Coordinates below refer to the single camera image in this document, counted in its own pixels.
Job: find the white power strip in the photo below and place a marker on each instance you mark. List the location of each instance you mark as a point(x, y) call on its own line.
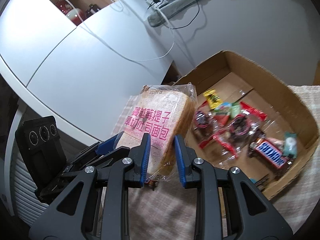
point(156, 3)

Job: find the yellow candy wrapper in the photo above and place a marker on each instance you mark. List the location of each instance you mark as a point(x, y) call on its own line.
point(212, 98)

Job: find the green snack packet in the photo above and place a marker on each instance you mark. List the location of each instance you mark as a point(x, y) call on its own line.
point(228, 109)

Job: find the packaged sliced bread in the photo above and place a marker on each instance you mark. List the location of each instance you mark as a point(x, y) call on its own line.
point(163, 111)

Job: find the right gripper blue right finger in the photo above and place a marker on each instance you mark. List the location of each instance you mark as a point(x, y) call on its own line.
point(229, 205)

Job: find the teal white candy packet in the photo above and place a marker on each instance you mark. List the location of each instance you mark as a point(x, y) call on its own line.
point(290, 145)

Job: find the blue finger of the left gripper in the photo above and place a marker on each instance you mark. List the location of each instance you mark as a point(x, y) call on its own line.
point(109, 145)
point(106, 161)

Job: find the open cardboard box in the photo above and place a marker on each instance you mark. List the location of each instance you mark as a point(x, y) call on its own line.
point(236, 79)

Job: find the red bagged dark cake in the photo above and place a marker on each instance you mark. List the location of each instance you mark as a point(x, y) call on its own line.
point(231, 134)

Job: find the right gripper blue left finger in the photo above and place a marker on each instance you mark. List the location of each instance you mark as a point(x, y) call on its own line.
point(73, 213)

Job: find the snickers bar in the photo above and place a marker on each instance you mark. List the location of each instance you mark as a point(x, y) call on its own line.
point(270, 153)

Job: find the bagged dark round cake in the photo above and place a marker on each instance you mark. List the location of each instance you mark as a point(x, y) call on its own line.
point(202, 125)

